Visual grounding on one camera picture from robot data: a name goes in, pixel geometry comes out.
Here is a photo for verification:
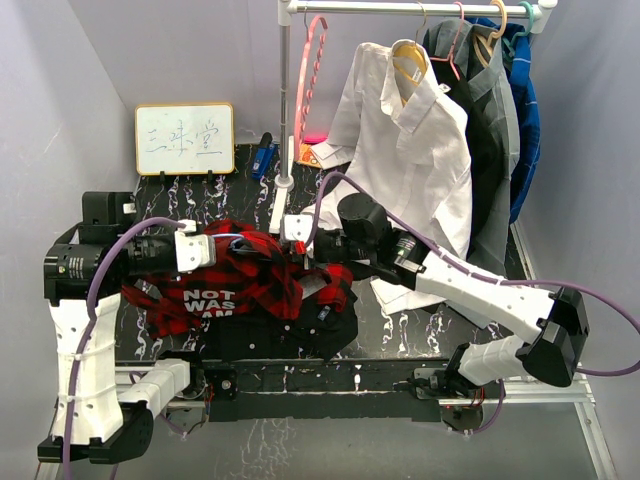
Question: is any red black plaid shirt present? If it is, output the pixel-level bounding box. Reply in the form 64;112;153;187
121;219;353;339

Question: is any light blue wire hanger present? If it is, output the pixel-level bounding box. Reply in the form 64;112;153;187
211;233;252;254

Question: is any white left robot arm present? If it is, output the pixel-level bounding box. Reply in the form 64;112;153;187
37;192;207;468

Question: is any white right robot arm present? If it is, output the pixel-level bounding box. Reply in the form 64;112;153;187
311;193;589;397

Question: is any black button shirt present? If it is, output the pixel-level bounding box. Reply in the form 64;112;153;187
196;292;358;362

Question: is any white collared shirt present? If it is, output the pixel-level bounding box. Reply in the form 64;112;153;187
307;42;474;317

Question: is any pink notched hanger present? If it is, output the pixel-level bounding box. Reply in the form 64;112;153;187
293;15;328;161

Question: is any yellow wooden hanger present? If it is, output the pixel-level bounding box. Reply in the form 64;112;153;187
391;1;428;106

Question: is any grey shirt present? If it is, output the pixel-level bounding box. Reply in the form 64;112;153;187
423;18;520;275

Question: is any orange plastic hanger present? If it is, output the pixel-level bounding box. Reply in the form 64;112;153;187
472;0;508;68

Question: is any teal plastic hanger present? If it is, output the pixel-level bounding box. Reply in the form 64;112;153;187
501;1;535;62

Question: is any orange patterned card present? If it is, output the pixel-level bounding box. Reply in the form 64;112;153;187
294;143;322;169

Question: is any small whiteboard with writing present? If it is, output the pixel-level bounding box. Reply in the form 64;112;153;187
134;102;235;176

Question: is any blue stapler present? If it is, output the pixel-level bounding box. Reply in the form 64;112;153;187
251;132;277;180

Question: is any blue jacket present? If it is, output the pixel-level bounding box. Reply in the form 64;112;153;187
469;17;542;225

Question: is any metal clothes rack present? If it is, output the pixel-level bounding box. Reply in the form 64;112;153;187
269;1;557;235

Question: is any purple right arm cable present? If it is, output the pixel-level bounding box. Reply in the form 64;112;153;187
299;171;640;436

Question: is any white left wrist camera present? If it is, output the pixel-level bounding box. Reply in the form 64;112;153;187
174;231;216;273

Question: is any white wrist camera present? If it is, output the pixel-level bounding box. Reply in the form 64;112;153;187
174;231;216;273
280;214;313;255

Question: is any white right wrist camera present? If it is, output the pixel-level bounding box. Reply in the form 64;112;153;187
280;214;313;255

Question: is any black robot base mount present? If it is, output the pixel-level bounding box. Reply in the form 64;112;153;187
202;358;499;432

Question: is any pink wire hanger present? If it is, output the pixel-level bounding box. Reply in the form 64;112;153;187
430;1;465;80

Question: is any aluminium rail frame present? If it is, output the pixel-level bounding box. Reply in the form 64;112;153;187
34;219;619;480

